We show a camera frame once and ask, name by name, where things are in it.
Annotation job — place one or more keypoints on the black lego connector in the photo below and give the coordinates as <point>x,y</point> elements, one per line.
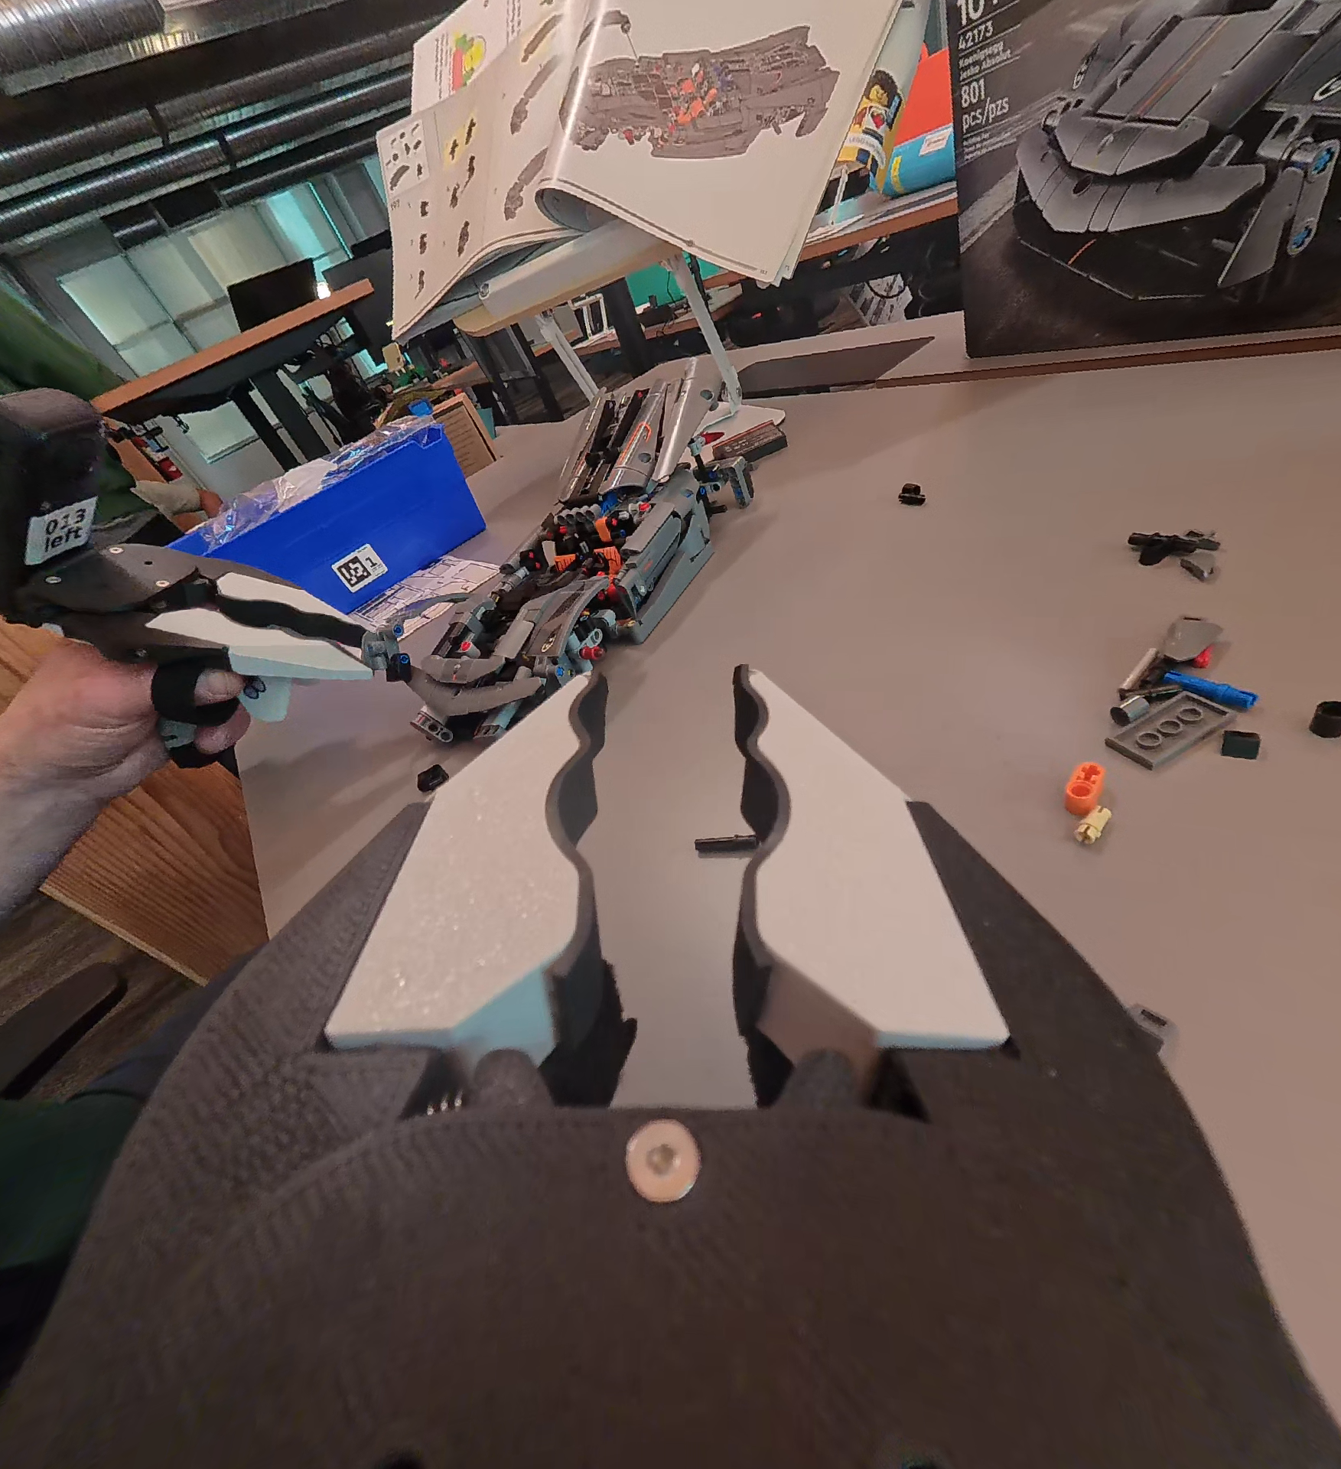
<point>1164,543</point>

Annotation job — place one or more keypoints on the white instruction booklet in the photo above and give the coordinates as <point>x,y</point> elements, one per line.
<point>681,113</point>

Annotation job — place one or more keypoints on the dark grey small lego piece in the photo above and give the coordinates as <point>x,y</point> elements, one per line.
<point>1199,567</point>

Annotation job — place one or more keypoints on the clear plastic bags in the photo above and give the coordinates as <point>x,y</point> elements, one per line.
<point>315,483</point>

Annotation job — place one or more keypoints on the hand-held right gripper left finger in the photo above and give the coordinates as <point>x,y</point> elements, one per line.
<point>461,907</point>

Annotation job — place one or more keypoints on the blue lego axle pin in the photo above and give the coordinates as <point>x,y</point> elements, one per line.
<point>1207,686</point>

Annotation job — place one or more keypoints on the black lego pin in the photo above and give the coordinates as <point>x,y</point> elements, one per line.
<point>727,843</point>

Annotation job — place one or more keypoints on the dark car picture box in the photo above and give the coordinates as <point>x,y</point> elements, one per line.
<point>1175,173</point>

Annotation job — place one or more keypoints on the light grey round lego connector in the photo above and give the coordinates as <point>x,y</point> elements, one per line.
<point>1129,711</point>

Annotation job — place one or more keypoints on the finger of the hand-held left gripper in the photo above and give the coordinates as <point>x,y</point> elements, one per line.
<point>301,667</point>
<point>269,601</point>

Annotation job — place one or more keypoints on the tan lego pin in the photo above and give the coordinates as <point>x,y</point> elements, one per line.
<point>1092,825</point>

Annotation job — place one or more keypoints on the cardboard box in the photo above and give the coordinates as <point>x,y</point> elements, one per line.
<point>468,437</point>

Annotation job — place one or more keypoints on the dark flat panel red stripe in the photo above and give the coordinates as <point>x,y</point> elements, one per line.
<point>758,438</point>

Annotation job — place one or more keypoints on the black monitor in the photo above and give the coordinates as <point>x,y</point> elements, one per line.
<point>271,293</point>

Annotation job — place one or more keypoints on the white book stand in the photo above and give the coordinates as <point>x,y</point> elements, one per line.
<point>581,267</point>

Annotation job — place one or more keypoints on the person's dark green clothing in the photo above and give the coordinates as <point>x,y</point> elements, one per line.
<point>6,1204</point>

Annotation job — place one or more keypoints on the white sticker sheet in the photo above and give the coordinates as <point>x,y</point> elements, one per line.
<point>429,588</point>

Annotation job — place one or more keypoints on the small dark lego block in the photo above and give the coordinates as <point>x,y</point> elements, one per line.
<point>1241,745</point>

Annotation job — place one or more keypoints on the blue plastic bin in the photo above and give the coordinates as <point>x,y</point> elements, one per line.
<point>397,526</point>

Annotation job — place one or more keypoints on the grey lego car model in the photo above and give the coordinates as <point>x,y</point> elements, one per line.
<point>623,540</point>

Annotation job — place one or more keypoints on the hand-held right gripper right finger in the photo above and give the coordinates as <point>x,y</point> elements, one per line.
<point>863,907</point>

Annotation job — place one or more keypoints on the wooden top desk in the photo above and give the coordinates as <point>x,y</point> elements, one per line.
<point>221,347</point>

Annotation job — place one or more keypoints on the orange lego connector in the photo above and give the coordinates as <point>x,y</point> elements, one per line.
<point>1085,788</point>

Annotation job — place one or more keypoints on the colourful toy box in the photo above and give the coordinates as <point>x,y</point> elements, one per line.
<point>911,138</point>

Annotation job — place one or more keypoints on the black round lego piece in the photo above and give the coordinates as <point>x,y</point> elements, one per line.
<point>1328,718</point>

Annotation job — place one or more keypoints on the dark brown board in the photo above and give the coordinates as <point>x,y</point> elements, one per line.
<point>829,366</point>

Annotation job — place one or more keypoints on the light wooden board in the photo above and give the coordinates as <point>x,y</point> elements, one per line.
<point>108,827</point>

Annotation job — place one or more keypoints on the person's left hand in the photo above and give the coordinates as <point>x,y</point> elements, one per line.
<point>108,725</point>

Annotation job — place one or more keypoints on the dark grey lego plate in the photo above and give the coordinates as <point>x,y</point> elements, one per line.
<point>1175,737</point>

